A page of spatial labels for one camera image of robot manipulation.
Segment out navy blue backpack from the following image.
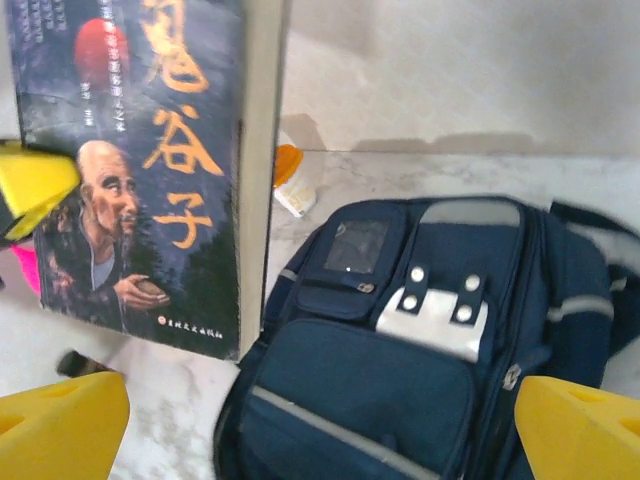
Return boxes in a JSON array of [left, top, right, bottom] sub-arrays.
[[212, 194, 640, 480]]

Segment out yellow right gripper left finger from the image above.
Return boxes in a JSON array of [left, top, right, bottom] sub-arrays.
[[0, 372, 132, 480]]

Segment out small black cap spice bottle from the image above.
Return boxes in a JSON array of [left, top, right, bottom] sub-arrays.
[[55, 349, 117, 379]]

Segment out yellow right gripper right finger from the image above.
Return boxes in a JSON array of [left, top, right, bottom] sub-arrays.
[[514, 374, 640, 480]]

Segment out dark book orange lettering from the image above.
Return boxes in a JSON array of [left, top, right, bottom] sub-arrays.
[[4, 0, 292, 362]]

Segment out orange cap pill bottle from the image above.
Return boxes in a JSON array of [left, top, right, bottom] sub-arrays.
[[272, 143, 319, 219]]

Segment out pink plastic goblet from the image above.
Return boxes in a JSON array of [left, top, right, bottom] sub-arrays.
[[12, 242, 42, 296]]

